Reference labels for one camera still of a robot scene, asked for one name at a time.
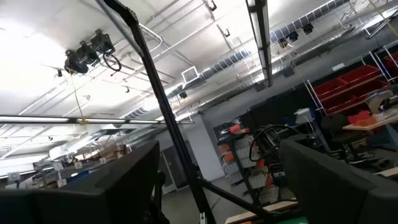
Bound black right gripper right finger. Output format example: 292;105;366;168
279;138;398;224

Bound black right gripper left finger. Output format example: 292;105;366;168
30;139;161;224

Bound shelf with cardboard boxes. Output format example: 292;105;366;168
6;143;132;190

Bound grey cabinet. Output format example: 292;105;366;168
157;141;200;194

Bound black office chair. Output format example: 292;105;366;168
320;113;383;166

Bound wooden desk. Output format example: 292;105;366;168
341;113;398;132

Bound orange-red items on desk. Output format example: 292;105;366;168
347;110;377;127

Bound wooden tabletop edge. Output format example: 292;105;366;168
224;200;299;224

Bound black rack with white bins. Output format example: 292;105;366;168
216;123;282;206

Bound red storage bin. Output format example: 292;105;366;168
338;64;382;85
313;77;348;100

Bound long LED light bar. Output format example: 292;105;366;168
245;0;274;88
0;114;195;126

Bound white ceiling vent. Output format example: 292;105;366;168
181;65;200;85

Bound black frame post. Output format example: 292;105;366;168
102;0;217;224

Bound black cable loop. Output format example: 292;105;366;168
248;124;301;162

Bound black frame diagonal brace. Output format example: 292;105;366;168
195;175;280;223

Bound yellow hanging cord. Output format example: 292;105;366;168
68;70;88;126

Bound white shelving frame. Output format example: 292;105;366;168
303;43;398;118

